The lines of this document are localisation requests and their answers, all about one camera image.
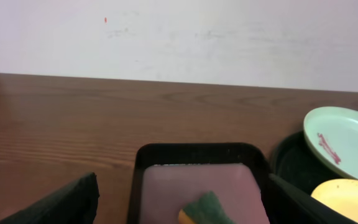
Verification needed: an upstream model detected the far mint green plate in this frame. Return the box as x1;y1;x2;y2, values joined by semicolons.
303;106;358;180

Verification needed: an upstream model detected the black rectangular water tray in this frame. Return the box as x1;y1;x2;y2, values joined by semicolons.
127;143;270;223

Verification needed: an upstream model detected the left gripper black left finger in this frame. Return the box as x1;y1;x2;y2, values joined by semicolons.
0;172;99;224

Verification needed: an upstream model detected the round black serving tray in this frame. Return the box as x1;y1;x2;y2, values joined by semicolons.
269;131;341;195

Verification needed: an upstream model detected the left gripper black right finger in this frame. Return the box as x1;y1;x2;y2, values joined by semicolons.
268;174;356;224

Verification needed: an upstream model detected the yellow green scrub sponge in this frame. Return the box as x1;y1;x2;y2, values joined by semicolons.
178;191;234;224

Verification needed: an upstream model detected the yellow plate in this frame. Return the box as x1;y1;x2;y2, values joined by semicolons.
311;179;358;223

